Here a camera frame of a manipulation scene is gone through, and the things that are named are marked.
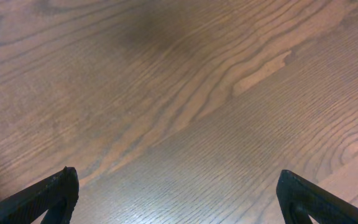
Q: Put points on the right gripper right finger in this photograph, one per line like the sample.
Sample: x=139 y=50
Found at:
x=302 y=202

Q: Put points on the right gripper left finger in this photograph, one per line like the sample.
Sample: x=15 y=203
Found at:
x=54 y=198

